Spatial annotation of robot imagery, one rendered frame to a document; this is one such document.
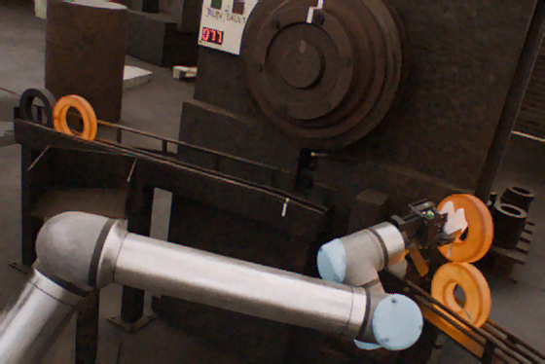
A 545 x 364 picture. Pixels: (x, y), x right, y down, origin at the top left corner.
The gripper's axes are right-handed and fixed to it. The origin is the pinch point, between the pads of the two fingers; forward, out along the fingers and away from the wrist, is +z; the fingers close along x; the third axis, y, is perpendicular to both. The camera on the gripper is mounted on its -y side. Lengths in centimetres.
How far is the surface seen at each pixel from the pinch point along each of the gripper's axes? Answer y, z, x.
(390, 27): 37.3, 2.9, 33.2
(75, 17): 1, -42, 332
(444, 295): -16.8, -6.7, -3.1
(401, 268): -17.8, -8.1, 11.4
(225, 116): 6, -27, 78
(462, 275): -9.6, -4.9, -6.2
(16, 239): -62, -106, 161
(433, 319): -22.8, -9.6, -3.3
